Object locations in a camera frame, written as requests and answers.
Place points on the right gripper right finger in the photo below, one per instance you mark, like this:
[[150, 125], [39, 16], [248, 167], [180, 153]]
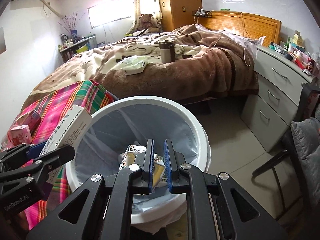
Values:
[[217, 206]]

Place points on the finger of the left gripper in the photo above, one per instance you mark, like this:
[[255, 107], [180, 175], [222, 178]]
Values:
[[21, 154], [45, 163]]

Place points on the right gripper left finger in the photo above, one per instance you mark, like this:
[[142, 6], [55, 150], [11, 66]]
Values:
[[101, 207]]

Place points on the printed paper wrapper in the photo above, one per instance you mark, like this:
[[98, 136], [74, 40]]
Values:
[[128, 157]]

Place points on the white medicine box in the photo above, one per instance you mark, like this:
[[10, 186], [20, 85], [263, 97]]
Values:
[[69, 131]]

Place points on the white trash bin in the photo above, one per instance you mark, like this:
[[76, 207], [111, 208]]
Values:
[[140, 154]]

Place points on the strawberry milk carton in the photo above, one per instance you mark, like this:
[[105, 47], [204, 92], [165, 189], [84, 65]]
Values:
[[19, 135]]

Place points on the plaid pink green cloth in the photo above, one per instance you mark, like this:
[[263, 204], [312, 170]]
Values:
[[52, 108]]

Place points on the grey bin liner bag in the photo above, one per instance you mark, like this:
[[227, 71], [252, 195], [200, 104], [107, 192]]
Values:
[[135, 134]]

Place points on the cluttered grey shelf desk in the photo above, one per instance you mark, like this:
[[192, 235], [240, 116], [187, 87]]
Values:
[[82, 45]]

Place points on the dried branches in vase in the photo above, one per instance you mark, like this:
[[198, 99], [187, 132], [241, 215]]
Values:
[[70, 22]]

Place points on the white tissue pack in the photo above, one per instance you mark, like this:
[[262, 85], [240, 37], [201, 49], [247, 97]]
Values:
[[133, 65]]

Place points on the white nightstand drawers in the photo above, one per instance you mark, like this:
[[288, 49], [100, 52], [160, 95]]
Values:
[[269, 113]]

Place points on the brown patterned blanket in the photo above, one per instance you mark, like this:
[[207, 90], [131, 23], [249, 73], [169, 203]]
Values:
[[207, 64]]

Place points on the brown thermos cup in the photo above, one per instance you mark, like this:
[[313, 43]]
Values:
[[167, 51]]

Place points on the brown teddy bear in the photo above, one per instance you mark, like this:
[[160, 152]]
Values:
[[146, 22]]

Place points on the wooden headboard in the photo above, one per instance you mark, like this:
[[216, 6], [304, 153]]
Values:
[[245, 24]]

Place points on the patterned curtain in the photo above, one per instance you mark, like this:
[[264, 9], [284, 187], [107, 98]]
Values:
[[146, 7]]

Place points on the wooden wardrobe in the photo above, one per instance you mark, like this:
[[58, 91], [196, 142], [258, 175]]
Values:
[[177, 13]]

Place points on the wall poster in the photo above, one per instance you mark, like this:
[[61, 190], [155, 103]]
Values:
[[2, 41]]

